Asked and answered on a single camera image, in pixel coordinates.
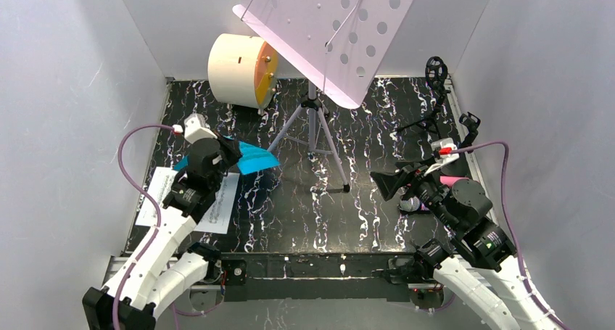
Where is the pink microphone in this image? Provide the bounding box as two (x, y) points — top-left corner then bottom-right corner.
(439, 176), (469, 187)

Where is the blue mesh microphone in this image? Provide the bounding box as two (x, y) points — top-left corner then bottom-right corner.
(398, 197), (430, 215)

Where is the blue sheet music page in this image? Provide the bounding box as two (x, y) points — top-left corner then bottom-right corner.
(173, 139), (280, 177)

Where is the white sheet music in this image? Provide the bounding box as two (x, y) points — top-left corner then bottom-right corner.
(135, 167), (240, 234)

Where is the black round-base mic stand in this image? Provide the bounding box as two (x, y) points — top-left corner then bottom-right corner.
(458, 112), (481, 149)

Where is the black tripod mic stand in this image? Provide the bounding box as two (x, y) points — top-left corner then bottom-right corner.
(396, 56), (450, 136)

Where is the silver tripod music stand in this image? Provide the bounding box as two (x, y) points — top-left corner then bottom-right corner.
(232, 0), (424, 194)

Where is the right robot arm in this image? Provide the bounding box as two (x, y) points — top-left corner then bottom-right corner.
(370, 162), (565, 329)

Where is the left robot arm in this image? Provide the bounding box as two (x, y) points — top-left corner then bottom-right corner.
(82, 136), (242, 329)

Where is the cream and orange drum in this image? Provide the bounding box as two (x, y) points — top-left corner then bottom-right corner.
(207, 33), (278, 114)

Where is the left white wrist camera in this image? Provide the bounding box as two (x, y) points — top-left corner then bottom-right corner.
(172, 113), (219, 144)

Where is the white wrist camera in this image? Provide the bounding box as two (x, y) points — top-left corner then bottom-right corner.
(172, 113), (219, 144)
(425, 138), (460, 174)

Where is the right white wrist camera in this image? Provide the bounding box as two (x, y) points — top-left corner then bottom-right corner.
(425, 138), (460, 174)

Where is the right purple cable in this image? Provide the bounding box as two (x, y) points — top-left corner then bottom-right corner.
(451, 141), (573, 330)

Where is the purple cable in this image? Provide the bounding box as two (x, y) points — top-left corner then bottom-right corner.
(451, 141), (573, 330)
(111, 124), (183, 330)

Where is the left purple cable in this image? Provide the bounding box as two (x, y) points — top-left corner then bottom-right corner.
(111, 124), (183, 330)

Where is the aluminium frame rail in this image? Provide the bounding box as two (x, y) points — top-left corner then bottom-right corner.
(91, 253), (546, 330)

